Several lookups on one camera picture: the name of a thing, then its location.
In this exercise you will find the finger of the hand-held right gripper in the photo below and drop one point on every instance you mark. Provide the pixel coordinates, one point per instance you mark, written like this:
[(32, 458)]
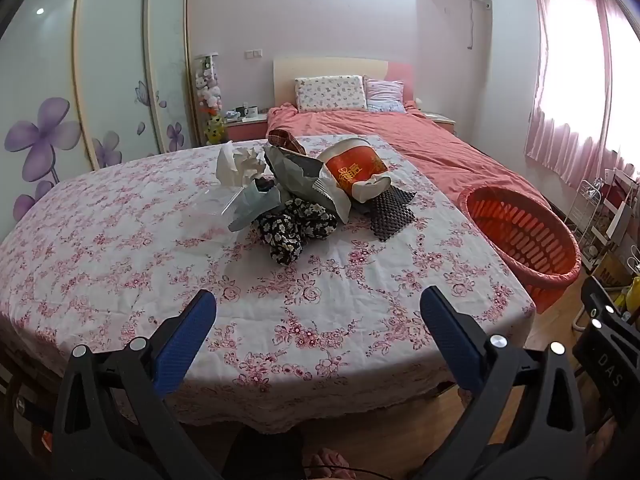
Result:
[(602, 297)]

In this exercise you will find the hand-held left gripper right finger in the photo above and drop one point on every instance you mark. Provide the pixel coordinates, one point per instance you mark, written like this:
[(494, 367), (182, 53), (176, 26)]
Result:
[(450, 342)]

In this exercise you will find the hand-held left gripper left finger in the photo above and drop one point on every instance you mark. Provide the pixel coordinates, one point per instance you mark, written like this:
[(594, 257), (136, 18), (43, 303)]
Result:
[(184, 347)]

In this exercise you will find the orange plastic basket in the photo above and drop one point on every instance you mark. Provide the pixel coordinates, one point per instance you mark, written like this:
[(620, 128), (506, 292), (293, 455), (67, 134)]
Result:
[(530, 240)]

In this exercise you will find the black mesh mat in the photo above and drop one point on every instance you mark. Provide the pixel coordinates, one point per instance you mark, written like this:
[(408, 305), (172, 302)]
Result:
[(392, 215)]

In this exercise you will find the black floral cloth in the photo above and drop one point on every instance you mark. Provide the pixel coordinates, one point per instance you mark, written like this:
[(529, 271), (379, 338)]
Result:
[(287, 235)]

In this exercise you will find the white tissue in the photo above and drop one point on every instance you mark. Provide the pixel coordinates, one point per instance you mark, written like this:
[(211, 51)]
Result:
[(240, 165)]

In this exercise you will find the person's right hand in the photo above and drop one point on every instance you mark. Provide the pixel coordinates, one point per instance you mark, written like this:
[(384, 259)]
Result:
[(602, 445)]

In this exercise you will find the yellow bag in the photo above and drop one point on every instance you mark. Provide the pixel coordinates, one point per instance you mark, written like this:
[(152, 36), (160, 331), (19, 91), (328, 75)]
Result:
[(631, 295)]

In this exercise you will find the brown paper bag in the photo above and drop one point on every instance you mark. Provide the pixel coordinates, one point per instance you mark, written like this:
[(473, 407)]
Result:
[(612, 266)]

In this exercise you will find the floral pink tablecloth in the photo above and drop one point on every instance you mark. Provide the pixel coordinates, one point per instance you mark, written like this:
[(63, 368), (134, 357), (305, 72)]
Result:
[(150, 270)]

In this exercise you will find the white storage trolley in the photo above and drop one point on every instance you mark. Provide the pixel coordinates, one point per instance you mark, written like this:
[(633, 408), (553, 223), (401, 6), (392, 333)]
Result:
[(617, 210)]

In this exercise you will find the clear plastic container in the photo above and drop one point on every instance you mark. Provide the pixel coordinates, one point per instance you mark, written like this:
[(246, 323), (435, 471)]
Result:
[(215, 202)]

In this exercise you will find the person's foot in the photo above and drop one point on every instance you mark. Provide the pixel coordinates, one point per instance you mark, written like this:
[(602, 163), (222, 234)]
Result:
[(325, 462)]

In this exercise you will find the orange instant noodle cup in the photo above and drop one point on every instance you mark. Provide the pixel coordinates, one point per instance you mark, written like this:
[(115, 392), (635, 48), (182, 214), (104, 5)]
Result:
[(350, 167)]

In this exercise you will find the silver snack bag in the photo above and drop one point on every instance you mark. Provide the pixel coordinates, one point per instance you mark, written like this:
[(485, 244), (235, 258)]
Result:
[(295, 172)]

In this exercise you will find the bed with coral duvet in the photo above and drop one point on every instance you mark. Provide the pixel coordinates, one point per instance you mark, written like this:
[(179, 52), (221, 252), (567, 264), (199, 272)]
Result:
[(400, 135)]

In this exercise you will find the pink curtain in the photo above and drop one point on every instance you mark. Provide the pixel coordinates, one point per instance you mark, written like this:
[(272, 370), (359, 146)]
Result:
[(565, 85)]

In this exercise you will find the yellow plush toy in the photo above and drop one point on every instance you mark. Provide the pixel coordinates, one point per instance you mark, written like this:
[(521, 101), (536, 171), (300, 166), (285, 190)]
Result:
[(215, 129)]

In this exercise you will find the pink nightstand with mugs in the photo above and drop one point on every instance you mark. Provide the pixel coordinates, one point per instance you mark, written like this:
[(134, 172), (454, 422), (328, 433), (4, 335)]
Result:
[(245, 130)]

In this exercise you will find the brown plaid pouch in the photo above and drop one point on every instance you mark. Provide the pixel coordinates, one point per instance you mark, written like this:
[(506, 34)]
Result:
[(285, 140)]

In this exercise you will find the small white plush toy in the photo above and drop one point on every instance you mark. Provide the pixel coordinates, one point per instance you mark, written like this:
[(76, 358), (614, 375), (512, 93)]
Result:
[(419, 103)]

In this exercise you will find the dark mug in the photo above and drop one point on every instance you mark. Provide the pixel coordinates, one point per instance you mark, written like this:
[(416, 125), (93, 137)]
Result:
[(240, 110)]

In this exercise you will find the white mug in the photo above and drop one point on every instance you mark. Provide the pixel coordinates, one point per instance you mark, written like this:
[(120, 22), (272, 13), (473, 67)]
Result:
[(252, 110)]

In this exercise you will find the pink striped pillow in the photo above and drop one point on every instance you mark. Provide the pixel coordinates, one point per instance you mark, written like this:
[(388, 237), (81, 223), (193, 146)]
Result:
[(385, 94)]

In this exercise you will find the plush toy stack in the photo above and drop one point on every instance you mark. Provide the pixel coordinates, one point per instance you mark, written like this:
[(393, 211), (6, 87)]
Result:
[(209, 85)]

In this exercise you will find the floral white pillow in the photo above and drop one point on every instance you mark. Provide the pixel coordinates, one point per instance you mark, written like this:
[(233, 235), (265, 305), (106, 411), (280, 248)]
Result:
[(330, 92)]

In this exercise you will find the flower print wardrobe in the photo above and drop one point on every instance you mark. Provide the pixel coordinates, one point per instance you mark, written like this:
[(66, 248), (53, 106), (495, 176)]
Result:
[(110, 60)]

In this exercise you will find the cream and pink headboard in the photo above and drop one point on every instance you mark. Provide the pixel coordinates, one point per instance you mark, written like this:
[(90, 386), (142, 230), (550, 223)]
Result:
[(325, 66)]

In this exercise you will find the air conditioner pipe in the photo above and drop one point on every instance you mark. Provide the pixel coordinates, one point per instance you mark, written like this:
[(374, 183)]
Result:
[(471, 22)]

